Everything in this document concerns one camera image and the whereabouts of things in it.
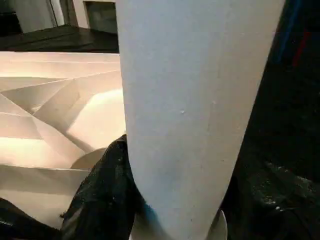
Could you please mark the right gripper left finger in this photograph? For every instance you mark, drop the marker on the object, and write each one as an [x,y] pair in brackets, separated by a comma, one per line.
[102,200]

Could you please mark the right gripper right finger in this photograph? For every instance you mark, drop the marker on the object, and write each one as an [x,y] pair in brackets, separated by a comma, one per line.
[275,205]

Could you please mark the white plastic table top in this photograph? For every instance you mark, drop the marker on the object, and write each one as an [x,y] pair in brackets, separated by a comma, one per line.
[50,125]

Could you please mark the white plastic table leg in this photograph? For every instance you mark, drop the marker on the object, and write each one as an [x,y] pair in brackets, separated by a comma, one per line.
[190,100]

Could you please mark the black work mat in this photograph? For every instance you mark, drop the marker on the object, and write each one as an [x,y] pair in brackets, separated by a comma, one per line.
[280,125]

